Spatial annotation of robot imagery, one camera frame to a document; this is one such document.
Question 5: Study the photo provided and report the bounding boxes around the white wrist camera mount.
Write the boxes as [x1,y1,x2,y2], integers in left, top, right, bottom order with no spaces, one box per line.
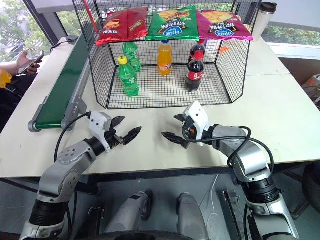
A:
[87,111,113,154]
[182,100,210,141]

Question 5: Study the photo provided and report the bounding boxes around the magenta chips bag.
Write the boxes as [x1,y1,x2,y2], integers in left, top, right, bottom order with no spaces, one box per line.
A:
[196,9,254,42]

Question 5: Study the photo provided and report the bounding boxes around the yellow object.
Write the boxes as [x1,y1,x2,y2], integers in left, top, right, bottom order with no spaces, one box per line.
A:
[0,69,13,89]

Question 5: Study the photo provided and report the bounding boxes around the silver robot leg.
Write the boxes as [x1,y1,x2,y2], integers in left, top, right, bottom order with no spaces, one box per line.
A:
[176,192,210,240]
[104,189,154,240]

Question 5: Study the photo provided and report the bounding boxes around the silver right robot leg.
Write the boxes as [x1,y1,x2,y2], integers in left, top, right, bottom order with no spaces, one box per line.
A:
[176,192,210,240]

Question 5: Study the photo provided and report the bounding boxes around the green chips bag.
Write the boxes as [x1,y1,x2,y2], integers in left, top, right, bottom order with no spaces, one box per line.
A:
[144,5,200,42]

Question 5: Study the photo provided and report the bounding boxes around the smartphone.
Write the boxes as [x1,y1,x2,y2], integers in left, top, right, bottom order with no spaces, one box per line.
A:
[17,50,46,75]

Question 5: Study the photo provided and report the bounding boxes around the green conveyor belt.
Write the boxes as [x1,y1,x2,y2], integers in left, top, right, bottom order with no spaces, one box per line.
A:
[27,21,99,133]

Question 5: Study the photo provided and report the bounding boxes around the red chips bag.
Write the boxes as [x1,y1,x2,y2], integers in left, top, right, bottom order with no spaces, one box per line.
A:
[126,6,149,41]
[95,9,131,47]

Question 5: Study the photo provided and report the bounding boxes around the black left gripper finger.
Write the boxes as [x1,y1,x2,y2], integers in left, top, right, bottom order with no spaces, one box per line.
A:
[111,115,126,131]
[121,126,143,146]

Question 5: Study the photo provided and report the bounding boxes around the black adapter cable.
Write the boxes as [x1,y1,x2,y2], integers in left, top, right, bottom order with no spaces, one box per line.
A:
[49,39,69,54]

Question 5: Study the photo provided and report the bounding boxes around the silver left robot leg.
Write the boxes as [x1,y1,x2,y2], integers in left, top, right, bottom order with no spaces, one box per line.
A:
[104,189,154,240]

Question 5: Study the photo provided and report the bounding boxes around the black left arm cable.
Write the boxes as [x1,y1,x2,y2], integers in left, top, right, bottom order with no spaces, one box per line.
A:
[53,112,92,165]

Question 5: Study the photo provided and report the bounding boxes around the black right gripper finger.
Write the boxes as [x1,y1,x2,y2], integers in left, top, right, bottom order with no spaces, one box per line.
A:
[161,131,191,150]
[173,113,187,124]

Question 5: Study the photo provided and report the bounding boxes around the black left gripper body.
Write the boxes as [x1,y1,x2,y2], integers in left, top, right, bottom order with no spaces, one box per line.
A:
[103,128,125,151]

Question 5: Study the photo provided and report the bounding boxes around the red pole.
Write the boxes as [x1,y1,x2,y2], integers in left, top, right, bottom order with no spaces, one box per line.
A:
[82,0,100,34]

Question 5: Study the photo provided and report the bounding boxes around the green soda bottle yellow cap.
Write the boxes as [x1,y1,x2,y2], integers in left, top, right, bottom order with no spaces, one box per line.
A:
[117,56,140,98]

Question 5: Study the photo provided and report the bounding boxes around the person's bare hand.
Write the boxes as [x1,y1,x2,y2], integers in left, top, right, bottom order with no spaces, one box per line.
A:
[16,51,41,76]

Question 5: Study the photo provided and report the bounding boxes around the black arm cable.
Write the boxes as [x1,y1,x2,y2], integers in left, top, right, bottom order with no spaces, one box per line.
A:
[191,126,275,181]
[53,112,92,165]

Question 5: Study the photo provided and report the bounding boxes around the cola bottle red cap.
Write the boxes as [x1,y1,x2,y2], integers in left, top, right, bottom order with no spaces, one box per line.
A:
[184,50,205,93]
[188,39,207,63]

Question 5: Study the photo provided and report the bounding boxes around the orange soda bottle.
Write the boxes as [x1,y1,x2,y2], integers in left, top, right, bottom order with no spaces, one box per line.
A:
[156,39,174,77]

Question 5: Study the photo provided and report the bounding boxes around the cardboard box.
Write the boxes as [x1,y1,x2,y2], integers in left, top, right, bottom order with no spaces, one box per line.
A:
[300,73,320,110]

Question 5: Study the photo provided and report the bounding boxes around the thin white cable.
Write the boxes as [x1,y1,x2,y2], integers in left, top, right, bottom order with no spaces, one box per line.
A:
[207,174,221,227]

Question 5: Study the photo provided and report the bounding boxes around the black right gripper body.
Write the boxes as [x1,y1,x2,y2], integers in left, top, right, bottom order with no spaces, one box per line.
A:
[181,116,201,142]

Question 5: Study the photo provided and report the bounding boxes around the person's dark trousers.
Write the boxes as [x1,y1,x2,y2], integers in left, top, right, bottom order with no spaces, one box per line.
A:
[0,74,35,135]

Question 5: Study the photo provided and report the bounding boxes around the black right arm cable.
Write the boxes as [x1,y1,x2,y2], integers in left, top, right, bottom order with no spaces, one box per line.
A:
[191,126,275,181]

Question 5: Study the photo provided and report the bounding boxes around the dark rounded robot body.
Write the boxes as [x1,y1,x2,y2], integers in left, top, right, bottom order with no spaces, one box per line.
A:
[97,230,194,240]

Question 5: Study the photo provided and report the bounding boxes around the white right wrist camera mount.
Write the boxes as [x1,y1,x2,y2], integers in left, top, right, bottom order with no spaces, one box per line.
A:
[182,100,210,141]

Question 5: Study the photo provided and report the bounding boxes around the white travel mug black lid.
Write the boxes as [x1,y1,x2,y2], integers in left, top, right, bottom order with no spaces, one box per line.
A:
[252,1,278,42]

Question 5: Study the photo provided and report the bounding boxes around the black wire mesh basket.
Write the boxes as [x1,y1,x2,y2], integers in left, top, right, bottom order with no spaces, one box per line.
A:
[72,0,260,110]

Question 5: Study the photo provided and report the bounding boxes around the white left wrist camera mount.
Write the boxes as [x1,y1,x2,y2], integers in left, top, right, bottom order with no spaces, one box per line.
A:
[87,111,113,154]

